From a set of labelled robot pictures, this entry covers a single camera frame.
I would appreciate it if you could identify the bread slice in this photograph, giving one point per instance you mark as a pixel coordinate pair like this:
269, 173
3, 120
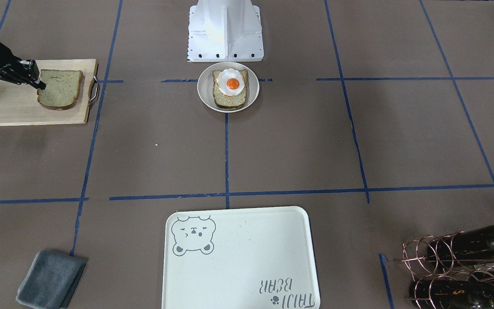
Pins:
62, 89
223, 101

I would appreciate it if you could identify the white bear serving tray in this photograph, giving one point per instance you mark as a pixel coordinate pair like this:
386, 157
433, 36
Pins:
256, 258

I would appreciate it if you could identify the wooden cutting board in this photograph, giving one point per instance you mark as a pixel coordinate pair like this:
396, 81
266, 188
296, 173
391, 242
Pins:
19, 105

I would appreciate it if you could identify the white round plate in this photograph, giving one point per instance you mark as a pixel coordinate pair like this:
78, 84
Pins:
205, 84

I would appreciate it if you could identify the folded grey cloth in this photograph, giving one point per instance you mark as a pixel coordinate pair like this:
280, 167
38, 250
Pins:
51, 281

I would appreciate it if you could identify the bread slice on plate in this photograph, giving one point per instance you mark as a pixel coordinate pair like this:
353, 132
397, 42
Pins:
223, 101

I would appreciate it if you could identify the fried egg toy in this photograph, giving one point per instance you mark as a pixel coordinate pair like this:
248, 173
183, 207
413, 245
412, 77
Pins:
230, 82

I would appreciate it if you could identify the dark wine bottle lower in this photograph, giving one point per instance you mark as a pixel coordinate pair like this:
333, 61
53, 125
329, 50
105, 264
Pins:
451, 294

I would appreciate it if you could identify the dark wine bottle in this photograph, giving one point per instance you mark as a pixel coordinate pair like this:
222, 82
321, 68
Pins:
451, 294
463, 249

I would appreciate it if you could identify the dark wine bottle upper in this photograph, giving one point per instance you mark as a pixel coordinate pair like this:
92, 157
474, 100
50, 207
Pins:
463, 249

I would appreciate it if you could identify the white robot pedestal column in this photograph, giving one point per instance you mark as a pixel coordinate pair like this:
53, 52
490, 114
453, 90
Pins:
225, 30

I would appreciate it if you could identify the copper wire bottle rack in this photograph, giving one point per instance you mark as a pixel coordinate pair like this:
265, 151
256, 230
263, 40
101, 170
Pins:
454, 271

